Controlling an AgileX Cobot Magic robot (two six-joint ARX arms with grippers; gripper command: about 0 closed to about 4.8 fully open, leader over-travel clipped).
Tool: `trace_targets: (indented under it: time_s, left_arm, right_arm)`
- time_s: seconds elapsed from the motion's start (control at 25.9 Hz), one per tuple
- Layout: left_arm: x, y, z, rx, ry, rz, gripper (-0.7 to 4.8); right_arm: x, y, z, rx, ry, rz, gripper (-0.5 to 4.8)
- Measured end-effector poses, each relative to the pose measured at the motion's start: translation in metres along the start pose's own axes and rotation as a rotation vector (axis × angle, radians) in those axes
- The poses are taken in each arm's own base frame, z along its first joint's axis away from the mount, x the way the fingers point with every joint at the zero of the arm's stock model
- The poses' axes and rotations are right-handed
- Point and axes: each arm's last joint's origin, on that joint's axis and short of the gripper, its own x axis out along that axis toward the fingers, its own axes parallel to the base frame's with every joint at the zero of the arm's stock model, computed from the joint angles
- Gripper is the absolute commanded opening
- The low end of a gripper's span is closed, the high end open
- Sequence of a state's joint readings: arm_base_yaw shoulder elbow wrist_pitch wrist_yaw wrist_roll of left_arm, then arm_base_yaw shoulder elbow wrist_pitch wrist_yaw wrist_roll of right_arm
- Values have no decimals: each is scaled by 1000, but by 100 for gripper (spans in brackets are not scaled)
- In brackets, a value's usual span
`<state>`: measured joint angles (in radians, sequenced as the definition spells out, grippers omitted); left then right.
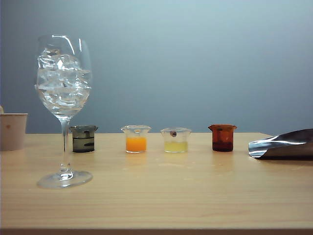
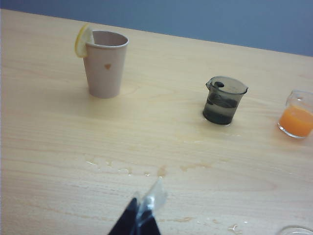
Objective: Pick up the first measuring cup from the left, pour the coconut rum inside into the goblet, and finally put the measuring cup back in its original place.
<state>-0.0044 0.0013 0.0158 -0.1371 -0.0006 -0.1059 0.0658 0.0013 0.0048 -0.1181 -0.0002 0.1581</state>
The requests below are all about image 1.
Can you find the clear cup with orange juice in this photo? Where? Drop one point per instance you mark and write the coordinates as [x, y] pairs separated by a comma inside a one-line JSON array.
[[136, 144]]

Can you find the wine glass with ice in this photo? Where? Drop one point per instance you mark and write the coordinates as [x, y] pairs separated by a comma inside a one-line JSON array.
[[64, 98]]

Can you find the smoked grey measuring cup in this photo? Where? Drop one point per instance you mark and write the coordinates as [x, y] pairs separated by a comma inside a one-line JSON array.
[[84, 145]]

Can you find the stainless steel ice scoop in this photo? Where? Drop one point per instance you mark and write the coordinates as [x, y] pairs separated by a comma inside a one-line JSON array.
[[281, 147]]

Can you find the amber glass measuring cup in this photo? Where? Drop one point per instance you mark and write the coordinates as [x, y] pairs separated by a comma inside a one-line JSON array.
[[222, 140]]

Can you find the beige paper cup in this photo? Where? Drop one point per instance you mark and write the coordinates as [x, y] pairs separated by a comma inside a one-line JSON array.
[[12, 132]]

